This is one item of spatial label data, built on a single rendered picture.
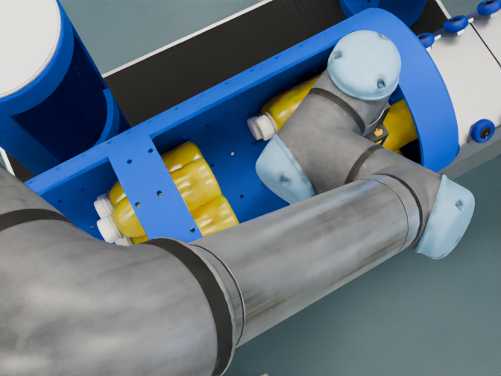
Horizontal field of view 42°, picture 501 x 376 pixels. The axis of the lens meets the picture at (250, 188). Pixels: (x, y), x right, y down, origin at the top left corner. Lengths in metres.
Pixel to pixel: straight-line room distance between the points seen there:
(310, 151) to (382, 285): 1.48
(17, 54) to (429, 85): 0.71
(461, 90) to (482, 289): 1.02
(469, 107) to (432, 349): 1.03
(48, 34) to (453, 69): 0.75
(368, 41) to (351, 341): 1.49
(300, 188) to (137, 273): 0.34
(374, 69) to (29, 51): 0.72
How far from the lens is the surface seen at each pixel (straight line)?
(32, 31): 1.25
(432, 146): 0.98
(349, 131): 0.68
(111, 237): 0.97
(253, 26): 2.20
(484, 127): 1.23
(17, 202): 0.39
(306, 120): 0.68
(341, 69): 0.68
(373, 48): 0.70
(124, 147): 0.94
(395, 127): 1.02
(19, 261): 0.35
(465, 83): 1.32
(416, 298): 2.14
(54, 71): 1.25
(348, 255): 0.50
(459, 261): 2.19
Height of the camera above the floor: 2.08
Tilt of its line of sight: 75 degrees down
